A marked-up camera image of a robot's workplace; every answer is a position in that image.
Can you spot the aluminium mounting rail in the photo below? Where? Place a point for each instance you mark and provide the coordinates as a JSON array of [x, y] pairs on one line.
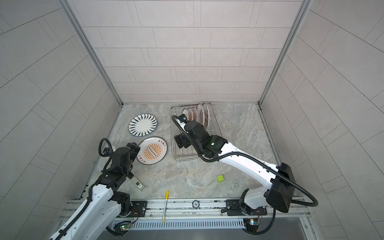
[[191, 209]]

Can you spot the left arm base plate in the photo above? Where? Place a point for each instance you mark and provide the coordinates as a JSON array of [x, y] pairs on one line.
[[135, 209]]

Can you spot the black silver remote tool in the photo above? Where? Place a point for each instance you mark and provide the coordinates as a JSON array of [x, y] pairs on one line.
[[136, 182]]

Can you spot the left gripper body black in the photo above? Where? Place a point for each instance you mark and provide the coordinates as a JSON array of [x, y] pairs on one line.
[[132, 155]]

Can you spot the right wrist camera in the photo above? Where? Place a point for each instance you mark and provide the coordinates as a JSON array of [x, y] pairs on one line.
[[183, 119]]

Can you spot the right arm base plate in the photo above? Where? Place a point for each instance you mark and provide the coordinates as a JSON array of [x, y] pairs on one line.
[[233, 208]]

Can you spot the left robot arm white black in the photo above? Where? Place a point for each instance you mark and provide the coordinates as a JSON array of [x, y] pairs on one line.
[[104, 202]]

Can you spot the green cube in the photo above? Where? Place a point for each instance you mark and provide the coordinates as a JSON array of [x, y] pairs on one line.
[[220, 178]]

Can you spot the black striped white plate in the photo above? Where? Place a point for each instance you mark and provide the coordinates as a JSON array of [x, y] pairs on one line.
[[142, 125]]

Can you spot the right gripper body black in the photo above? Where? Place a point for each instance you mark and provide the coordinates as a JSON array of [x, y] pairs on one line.
[[178, 137]]

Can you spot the left circuit board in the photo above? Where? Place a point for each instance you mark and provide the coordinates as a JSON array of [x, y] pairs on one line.
[[123, 227]]

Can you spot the yellow white pen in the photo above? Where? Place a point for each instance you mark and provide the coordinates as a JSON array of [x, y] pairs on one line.
[[165, 206]]

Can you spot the orange sunburst plate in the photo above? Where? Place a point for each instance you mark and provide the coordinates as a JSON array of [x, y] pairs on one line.
[[190, 114], [186, 113], [152, 150]]

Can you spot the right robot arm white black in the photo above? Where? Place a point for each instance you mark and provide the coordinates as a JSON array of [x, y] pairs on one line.
[[274, 192]]

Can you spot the rearmost white plate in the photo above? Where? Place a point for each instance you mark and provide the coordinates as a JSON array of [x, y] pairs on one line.
[[206, 116]]

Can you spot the circuit board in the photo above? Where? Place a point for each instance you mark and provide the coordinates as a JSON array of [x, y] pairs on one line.
[[251, 225], [123, 227]]

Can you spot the right circuit board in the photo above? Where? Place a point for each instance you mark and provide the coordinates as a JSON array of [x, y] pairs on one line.
[[251, 225]]

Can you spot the red text white plate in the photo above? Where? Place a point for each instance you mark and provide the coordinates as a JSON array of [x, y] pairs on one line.
[[200, 112]]

